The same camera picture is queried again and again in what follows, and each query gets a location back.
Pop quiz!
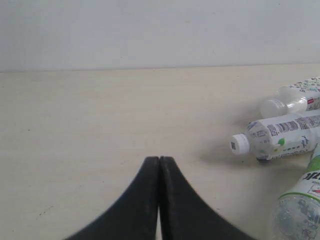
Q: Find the clear bottle white barcode label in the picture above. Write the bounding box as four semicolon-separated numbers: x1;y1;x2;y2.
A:
229;109;320;162

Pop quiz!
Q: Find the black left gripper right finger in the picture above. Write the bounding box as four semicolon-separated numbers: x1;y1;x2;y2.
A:
159;156;252;240

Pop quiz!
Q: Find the clear bottle green lime label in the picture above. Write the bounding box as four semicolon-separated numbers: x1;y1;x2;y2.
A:
267;144;320;240

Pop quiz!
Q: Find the clear bottle floral orange label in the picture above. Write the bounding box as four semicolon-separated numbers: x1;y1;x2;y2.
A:
260;76;320;118

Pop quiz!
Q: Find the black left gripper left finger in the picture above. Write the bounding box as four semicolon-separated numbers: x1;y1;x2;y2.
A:
68;156;160;240

